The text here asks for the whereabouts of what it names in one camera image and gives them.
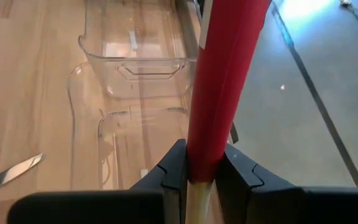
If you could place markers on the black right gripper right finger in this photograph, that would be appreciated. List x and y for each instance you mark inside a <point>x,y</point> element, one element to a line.
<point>291,205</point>

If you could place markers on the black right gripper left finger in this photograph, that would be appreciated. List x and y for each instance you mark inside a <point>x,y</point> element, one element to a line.
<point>104,208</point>

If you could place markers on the silver table knife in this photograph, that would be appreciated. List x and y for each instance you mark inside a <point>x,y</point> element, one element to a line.
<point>11,172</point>

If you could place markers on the red slotted spoon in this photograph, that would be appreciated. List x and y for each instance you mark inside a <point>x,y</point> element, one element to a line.
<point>222,93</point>

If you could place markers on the clear plastic bin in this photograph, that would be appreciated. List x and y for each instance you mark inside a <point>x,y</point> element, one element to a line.
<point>85,124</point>
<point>141,40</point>

